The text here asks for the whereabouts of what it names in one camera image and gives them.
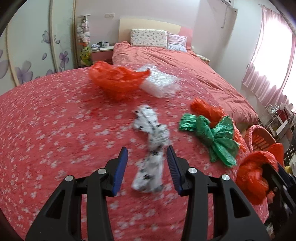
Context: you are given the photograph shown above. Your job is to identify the dark green plastic bag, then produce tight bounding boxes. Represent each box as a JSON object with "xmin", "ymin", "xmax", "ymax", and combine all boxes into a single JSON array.
[{"xmin": 179, "ymin": 113, "xmax": 240, "ymax": 168}]

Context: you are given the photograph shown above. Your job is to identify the white paw print bag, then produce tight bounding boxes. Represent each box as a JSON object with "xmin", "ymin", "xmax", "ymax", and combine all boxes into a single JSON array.
[{"xmin": 132, "ymin": 104, "xmax": 170, "ymax": 192}]

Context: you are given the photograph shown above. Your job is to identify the small orange bag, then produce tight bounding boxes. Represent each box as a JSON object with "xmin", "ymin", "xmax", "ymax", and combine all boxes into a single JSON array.
[{"xmin": 190, "ymin": 98, "xmax": 247, "ymax": 153}]

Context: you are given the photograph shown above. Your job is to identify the bubble wrap sheet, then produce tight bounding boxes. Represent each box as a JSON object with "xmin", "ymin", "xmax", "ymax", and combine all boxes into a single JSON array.
[{"xmin": 136, "ymin": 64, "xmax": 181, "ymax": 98}]

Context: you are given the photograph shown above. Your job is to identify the large orange plastic bag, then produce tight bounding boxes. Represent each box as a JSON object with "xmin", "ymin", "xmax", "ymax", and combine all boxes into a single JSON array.
[{"xmin": 235, "ymin": 143, "xmax": 284, "ymax": 205}]

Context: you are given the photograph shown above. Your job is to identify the orange plastic laundry basket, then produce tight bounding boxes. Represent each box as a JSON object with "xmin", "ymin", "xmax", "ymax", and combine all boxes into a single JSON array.
[{"xmin": 244, "ymin": 125, "xmax": 276, "ymax": 152}]

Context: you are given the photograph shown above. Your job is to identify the red floral table cover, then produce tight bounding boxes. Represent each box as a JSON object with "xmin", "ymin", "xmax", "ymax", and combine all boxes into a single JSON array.
[{"xmin": 0, "ymin": 62, "xmax": 270, "ymax": 241}]

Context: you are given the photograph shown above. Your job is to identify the pink window curtain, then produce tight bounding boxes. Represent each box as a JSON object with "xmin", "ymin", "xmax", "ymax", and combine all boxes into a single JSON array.
[{"xmin": 242, "ymin": 6, "xmax": 295, "ymax": 111}]

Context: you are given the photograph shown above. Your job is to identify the green plush toy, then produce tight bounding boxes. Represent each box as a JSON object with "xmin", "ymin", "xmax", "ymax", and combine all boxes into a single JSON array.
[{"xmin": 80, "ymin": 46, "xmax": 92, "ymax": 67}]

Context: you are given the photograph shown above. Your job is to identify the pink bed duvet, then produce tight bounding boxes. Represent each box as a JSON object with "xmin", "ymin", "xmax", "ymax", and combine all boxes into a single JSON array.
[{"xmin": 112, "ymin": 41, "xmax": 258, "ymax": 126}]

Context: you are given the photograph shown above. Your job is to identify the bedside table right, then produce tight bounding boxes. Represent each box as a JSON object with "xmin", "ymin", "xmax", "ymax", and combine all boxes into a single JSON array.
[{"xmin": 196, "ymin": 54, "xmax": 210, "ymax": 65}]

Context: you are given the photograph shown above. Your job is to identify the pink bedside table left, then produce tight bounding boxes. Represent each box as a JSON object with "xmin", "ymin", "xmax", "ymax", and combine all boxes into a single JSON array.
[{"xmin": 91, "ymin": 46, "xmax": 114, "ymax": 64}]

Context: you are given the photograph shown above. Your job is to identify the white mug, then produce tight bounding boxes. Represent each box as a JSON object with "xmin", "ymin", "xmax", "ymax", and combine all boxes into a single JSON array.
[{"xmin": 102, "ymin": 42, "xmax": 109, "ymax": 48}]

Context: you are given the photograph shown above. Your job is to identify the wardrobe with purple flowers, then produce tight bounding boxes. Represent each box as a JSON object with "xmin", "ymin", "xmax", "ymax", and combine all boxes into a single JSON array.
[{"xmin": 1, "ymin": 0, "xmax": 76, "ymax": 94}]

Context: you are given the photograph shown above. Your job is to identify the pink striped pillow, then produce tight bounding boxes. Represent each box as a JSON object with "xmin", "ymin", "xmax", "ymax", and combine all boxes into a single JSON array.
[{"xmin": 168, "ymin": 32, "xmax": 187, "ymax": 52}]

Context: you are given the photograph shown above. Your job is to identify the plush toy display tube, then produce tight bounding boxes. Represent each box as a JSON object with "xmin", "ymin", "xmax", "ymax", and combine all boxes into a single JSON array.
[{"xmin": 76, "ymin": 14, "xmax": 91, "ymax": 67}]

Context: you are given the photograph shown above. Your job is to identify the floral white pillow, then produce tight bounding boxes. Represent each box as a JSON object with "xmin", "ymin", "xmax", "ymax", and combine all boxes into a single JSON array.
[{"xmin": 130, "ymin": 29, "xmax": 168, "ymax": 49}]

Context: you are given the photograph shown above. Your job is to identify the cream pink headboard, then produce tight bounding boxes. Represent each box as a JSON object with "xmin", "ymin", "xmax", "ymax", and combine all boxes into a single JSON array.
[{"xmin": 118, "ymin": 18, "xmax": 193, "ymax": 47}]

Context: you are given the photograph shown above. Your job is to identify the white air conditioner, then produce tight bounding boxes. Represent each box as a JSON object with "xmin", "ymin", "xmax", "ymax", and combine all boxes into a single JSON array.
[{"xmin": 220, "ymin": 0, "xmax": 237, "ymax": 13}]

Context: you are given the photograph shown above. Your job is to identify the white wire shelf rack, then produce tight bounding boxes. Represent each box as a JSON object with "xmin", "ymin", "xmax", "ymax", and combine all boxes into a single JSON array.
[{"xmin": 259, "ymin": 103, "xmax": 295, "ymax": 142}]

